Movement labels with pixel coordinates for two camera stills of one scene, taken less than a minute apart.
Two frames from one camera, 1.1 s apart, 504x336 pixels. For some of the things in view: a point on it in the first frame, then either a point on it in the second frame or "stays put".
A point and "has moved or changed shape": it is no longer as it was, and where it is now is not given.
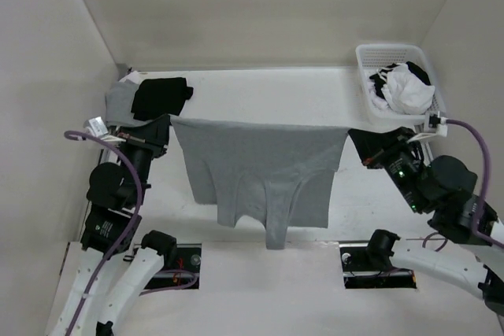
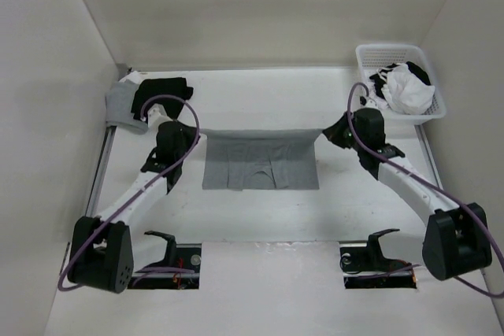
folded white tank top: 135,76 stays put
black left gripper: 154,135 -> 191,134
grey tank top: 283,176 has moved or changed shape
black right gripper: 373,147 -> 333,133
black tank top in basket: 379,77 stays put
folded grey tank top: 119,103 stays put
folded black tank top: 157,97 stays put
